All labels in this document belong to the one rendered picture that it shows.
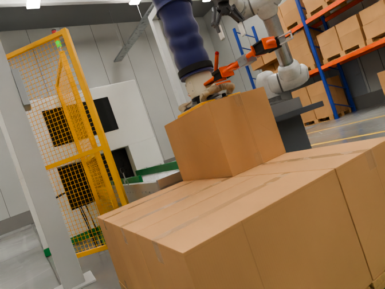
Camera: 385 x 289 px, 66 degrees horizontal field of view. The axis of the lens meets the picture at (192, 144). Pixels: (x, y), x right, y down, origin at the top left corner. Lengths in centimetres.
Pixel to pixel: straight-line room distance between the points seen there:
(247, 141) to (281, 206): 75
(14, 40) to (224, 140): 1083
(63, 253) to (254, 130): 175
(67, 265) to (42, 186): 64
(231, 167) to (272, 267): 73
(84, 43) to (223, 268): 1172
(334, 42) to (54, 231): 846
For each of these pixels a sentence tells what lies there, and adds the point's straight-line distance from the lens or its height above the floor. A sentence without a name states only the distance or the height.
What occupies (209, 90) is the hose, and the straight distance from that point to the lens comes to 167.
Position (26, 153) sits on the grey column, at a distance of 260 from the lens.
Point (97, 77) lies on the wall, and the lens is 1182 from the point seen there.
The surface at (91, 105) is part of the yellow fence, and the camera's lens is 279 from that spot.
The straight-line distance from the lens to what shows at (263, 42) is 138.
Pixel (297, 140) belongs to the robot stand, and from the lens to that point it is 236.
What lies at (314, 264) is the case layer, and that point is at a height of 32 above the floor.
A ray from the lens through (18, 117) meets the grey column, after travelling 265.
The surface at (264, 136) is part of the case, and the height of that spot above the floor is 68.
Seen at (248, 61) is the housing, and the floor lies 105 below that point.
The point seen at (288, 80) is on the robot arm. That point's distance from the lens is 234.
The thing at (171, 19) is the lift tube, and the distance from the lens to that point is 192.
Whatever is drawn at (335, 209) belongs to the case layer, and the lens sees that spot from 107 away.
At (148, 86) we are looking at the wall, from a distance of 1236.
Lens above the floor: 78
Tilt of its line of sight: 1 degrees down
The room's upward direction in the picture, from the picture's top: 19 degrees counter-clockwise
